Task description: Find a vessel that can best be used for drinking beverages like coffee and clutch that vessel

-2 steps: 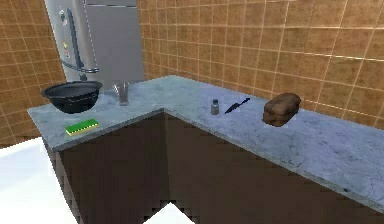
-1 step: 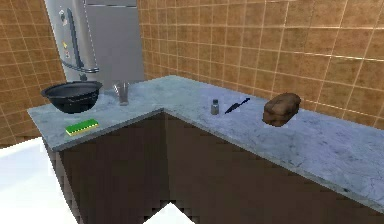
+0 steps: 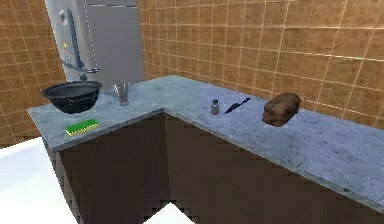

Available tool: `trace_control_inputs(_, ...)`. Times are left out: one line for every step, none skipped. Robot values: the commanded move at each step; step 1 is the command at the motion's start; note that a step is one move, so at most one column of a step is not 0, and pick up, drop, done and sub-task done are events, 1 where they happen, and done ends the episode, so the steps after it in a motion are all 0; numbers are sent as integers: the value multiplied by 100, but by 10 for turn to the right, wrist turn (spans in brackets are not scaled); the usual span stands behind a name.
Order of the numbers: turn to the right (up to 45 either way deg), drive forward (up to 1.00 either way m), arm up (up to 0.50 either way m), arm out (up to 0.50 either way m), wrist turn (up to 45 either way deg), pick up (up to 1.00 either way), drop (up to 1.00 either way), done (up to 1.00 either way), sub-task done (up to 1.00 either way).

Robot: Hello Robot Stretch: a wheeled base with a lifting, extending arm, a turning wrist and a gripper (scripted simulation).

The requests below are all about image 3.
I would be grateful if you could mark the brown bread loaf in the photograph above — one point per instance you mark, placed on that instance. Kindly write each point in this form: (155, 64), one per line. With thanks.
(281, 109)

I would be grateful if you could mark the green and yellow sponge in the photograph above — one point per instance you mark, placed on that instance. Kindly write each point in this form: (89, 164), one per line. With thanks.
(82, 127)

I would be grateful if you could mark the grey pepper shaker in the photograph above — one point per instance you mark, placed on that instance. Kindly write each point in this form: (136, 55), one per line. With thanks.
(215, 107)

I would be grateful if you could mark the dark brown kitchen counter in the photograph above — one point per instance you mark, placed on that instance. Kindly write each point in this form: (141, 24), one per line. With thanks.
(206, 160)

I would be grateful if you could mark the clear glass cup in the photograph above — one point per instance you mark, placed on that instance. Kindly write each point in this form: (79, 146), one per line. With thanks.
(123, 93)

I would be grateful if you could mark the black knife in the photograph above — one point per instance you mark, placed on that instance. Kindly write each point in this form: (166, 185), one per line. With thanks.
(236, 106)

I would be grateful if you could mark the black bowl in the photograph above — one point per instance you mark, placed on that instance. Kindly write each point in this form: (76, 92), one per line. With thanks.
(72, 96)

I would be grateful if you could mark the grey fridge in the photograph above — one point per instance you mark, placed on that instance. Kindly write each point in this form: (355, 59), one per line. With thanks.
(110, 43)

